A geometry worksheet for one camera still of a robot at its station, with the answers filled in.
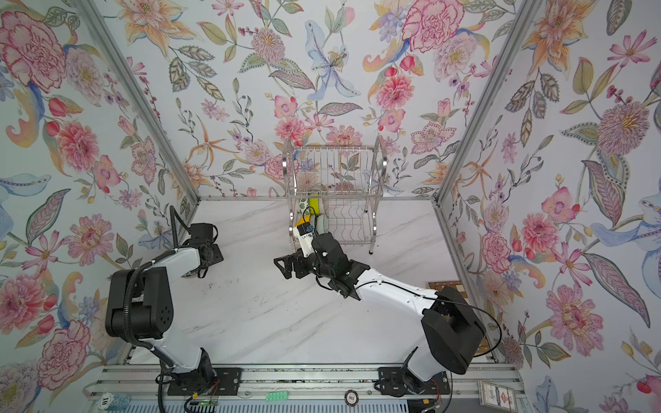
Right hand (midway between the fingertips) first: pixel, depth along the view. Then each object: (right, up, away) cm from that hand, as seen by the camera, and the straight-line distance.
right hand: (286, 254), depth 78 cm
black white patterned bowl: (-22, -4, -12) cm, 26 cm away
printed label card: (+59, -38, -8) cm, 71 cm away
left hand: (-31, -3, +18) cm, 36 cm away
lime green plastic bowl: (+7, +17, +23) cm, 30 cm away
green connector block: (0, -38, -8) cm, 39 cm away
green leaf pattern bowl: (+3, +16, +22) cm, 28 cm away
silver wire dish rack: (+16, +26, +44) cm, 53 cm away
